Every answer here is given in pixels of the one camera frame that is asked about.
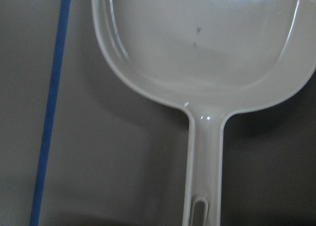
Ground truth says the beige plastic dustpan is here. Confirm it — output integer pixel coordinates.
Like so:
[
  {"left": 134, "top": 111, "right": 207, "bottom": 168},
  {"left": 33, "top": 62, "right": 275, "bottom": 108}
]
[{"left": 91, "top": 0, "right": 316, "bottom": 226}]

